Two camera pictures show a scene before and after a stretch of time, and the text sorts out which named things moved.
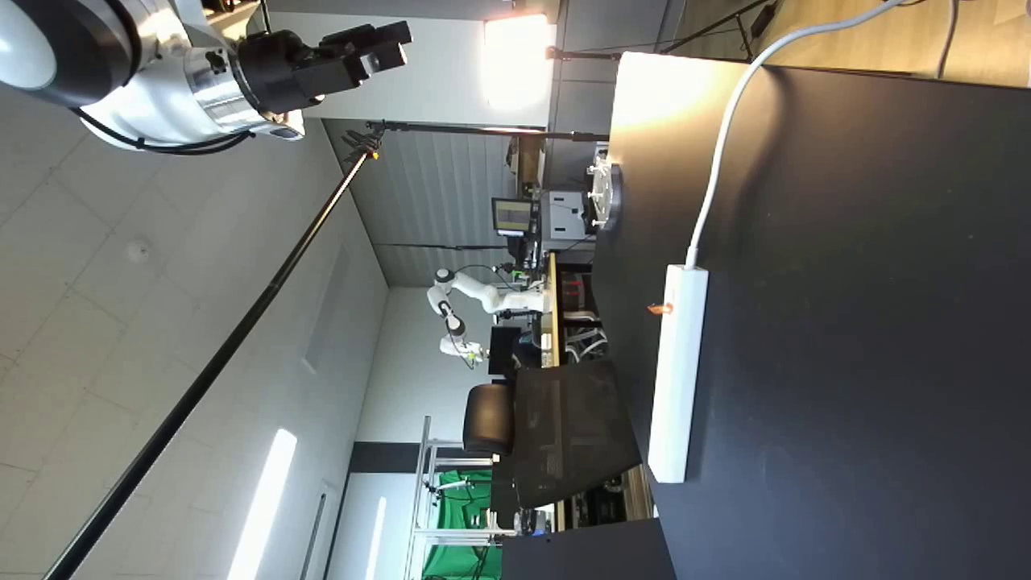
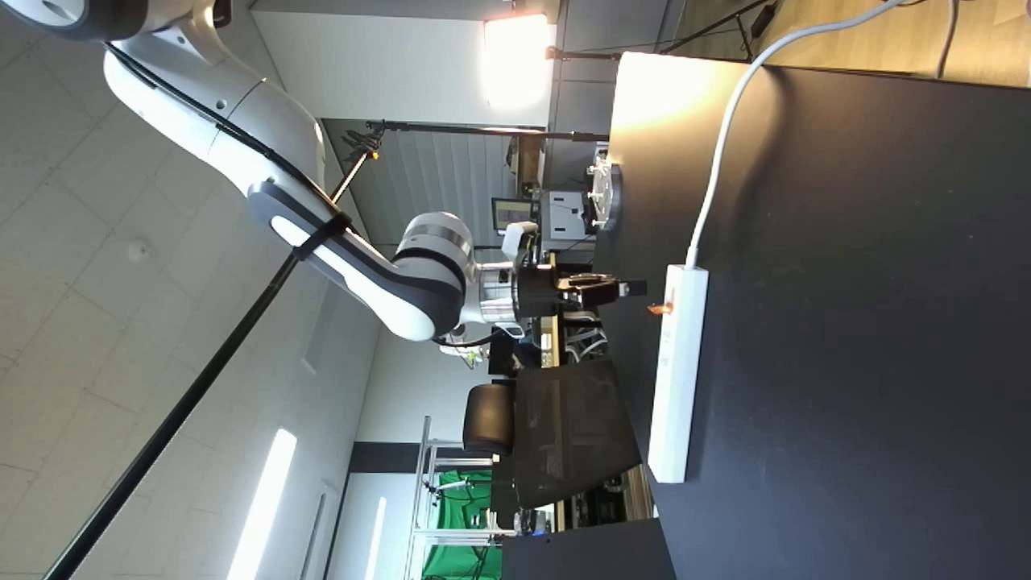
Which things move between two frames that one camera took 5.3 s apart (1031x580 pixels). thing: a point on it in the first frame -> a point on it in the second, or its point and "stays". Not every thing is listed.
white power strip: (681, 374) stays
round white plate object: (604, 194) stays
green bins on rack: (466, 501) stays
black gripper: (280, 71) -> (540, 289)
